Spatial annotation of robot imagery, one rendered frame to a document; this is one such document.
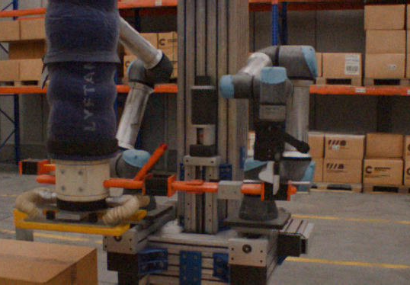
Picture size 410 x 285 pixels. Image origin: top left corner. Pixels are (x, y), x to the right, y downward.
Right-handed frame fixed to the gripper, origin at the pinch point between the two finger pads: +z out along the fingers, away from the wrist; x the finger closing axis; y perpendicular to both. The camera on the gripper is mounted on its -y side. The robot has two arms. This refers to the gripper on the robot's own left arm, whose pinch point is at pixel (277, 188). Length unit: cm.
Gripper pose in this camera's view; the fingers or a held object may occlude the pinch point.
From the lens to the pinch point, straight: 166.6
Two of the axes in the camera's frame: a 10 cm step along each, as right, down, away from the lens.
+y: -9.8, -0.3, 2.0
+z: -0.1, 9.9, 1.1
